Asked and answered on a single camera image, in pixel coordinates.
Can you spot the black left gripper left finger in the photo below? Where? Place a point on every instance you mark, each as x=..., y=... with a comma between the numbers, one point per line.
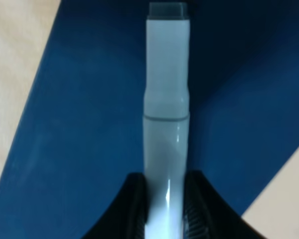
x=126, y=217

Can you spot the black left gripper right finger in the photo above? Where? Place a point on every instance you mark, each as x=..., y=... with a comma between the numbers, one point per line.
x=208, y=216

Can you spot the white marker pen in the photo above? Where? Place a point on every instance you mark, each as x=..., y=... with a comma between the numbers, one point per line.
x=166, y=117

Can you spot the dark blue notebook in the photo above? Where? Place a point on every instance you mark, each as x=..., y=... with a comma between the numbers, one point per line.
x=80, y=132

